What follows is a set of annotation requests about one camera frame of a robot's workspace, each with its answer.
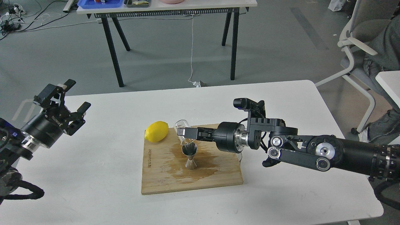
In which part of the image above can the dark tray with yellow item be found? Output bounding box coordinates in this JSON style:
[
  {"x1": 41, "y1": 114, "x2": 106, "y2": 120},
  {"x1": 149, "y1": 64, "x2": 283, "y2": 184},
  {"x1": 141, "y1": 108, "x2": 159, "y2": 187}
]
[{"x1": 123, "y1": 0, "x2": 151, "y2": 8}]

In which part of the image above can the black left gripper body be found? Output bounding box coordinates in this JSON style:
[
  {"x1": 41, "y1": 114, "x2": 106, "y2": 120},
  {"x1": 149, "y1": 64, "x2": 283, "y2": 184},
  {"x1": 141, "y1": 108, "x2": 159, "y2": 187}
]
[{"x1": 22, "y1": 106, "x2": 71, "y2": 148}]

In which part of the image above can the white office chair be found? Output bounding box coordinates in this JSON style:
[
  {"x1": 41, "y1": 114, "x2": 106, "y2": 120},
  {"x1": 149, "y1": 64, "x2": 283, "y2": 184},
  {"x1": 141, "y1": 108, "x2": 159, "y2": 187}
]
[{"x1": 315, "y1": 0, "x2": 399, "y2": 134}]

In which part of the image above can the steel jigger measuring cup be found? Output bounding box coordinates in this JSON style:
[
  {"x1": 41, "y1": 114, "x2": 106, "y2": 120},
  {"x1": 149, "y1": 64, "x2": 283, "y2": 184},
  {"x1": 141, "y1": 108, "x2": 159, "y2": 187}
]
[{"x1": 182, "y1": 142, "x2": 198, "y2": 170}]

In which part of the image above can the floor cables and power strip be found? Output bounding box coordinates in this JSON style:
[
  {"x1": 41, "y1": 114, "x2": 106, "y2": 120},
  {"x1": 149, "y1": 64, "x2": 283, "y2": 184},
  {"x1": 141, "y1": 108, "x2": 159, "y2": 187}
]
[{"x1": 0, "y1": 0, "x2": 78, "y2": 41}]

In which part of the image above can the wooden cutting board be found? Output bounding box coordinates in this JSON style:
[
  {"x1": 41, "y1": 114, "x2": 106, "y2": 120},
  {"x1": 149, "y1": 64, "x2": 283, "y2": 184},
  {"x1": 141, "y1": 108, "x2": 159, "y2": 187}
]
[{"x1": 141, "y1": 128, "x2": 243, "y2": 195}]

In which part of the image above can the pink plate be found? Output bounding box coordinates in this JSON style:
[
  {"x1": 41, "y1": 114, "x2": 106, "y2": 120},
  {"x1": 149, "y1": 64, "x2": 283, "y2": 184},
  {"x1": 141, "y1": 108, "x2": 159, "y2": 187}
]
[{"x1": 161, "y1": 0, "x2": 184, "y2": 4}]

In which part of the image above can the white hanging cable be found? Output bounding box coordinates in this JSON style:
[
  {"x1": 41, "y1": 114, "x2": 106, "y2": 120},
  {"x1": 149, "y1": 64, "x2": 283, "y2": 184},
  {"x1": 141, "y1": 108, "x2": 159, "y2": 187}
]
[{"x1": 187, "y1": 14, "x2": 203, "y2": 88}]

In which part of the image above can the seated person in grey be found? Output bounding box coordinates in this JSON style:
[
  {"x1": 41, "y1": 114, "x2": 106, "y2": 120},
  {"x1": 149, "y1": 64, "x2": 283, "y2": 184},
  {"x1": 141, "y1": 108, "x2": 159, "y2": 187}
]
[{"x1": 359, "y1": 15, "x2": 400, "y2": 144}]

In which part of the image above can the small clear glass cup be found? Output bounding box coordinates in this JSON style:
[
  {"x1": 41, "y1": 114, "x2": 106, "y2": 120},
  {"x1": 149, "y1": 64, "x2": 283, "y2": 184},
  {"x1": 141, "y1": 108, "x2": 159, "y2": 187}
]
[{"x1": 174, "y1": 119, "x2": 196, "y2": 156}]

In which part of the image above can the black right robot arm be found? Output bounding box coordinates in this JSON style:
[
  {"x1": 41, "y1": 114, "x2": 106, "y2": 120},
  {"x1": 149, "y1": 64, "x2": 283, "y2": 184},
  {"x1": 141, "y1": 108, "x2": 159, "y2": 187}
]
[{"x1": 177, "y1": 98, "x2": 400, "y2": 210}]

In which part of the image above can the yellow lemon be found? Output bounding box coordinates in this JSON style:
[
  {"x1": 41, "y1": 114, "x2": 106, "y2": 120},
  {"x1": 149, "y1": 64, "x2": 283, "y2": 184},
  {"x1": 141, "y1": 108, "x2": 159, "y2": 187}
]
[{"x1": 144, "y1": 121, "x2": 169, "y2": 143}]

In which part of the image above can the blue plastic tray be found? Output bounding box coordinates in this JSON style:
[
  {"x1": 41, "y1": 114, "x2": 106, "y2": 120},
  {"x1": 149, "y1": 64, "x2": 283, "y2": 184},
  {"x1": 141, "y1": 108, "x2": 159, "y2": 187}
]
[{"x1": 77, "y1": 0, "x2": 124, "y2": 9}]

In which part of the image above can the white table with black legs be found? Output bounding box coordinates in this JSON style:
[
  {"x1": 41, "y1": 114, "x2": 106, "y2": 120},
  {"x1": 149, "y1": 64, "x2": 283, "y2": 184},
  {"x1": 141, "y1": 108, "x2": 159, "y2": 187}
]
[{"x1": 77, "y1": 0, "x2": 258, "y2": 87}]

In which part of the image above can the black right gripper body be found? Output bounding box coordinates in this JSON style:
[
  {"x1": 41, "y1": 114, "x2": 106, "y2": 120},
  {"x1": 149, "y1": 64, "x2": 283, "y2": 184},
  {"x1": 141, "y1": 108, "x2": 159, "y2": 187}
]
[{"x1": 198, "y1": 122, "x2": 246, "y2": 153}]

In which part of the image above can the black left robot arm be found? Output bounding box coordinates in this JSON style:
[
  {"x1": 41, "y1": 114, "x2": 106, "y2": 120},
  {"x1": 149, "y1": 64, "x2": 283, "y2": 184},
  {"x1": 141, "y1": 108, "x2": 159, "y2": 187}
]
[{"x1": 0, "y1": 79, "x2": 91, "y2": 201}]

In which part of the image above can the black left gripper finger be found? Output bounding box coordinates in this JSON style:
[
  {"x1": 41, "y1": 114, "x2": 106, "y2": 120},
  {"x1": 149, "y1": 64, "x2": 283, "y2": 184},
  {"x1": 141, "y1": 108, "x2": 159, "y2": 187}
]
[
  {"x1": 33, "y1": 79, "x2": 76, "y2": 110},
  {"x1": 66, "y1": 102, "x2": 91, "y2": 136}
]

